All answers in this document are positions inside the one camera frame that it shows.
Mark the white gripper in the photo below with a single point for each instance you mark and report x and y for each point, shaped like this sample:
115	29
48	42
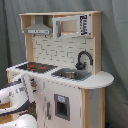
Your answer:
20	89

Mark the white toy microwave door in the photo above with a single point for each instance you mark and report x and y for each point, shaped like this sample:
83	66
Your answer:
71	26

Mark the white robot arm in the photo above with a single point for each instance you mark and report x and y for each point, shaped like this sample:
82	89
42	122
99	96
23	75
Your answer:
24	121

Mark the wooden toy kitchen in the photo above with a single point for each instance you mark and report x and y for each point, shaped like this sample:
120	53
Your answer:
63	53

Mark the right stove knob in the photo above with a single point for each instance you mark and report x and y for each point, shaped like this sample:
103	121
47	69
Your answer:
33	85

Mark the black toy stovetop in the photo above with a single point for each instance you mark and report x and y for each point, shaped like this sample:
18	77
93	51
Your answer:
36	67

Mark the toy oven door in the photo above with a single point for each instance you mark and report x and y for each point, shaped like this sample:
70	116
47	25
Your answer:
36	110

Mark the white cabinet door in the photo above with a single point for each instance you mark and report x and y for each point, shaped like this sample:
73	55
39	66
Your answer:
63	105

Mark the grey toy sink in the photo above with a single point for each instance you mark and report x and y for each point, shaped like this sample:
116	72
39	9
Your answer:
72	74

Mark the grey range hood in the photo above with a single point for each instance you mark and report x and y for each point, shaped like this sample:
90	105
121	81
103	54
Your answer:
39	27

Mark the black toy faucet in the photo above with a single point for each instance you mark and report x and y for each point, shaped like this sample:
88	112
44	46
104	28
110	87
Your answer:
85	61

